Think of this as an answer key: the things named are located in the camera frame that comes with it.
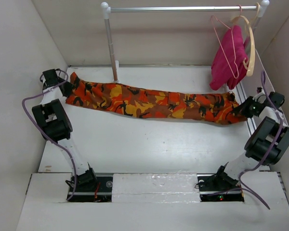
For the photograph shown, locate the orange camouflage trousers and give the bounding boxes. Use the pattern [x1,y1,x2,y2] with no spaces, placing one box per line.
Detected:
[66,73,247,125]

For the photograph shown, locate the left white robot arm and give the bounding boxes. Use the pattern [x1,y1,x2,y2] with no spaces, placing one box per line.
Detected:
[32,69,98,191]

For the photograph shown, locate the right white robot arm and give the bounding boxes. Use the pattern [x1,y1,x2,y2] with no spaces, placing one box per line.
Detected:
[210,91,289,190]

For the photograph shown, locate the beige plastic hanger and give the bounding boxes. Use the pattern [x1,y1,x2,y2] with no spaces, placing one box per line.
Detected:
[231,2,261,77]

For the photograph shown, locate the magenta hanging garment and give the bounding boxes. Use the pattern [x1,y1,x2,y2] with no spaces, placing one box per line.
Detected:
[210,26,249,90]

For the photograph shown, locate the white and silver clothes rack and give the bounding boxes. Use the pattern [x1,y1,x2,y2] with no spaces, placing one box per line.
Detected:
[101,0,271,97]

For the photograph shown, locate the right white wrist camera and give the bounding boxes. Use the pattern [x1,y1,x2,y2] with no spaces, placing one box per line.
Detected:
[254,87,265,101]

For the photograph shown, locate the aluminium side rail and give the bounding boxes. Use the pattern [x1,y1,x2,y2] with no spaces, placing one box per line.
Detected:
[236,83,256,136]

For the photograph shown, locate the pink wire hanger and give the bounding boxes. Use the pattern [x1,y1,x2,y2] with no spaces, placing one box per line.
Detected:
[210,15,242,79]

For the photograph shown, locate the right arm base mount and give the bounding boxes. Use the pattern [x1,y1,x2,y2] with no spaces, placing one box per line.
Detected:
[195,174,244,202]

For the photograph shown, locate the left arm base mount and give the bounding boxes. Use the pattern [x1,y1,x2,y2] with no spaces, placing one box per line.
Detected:
[66,174,113,203]

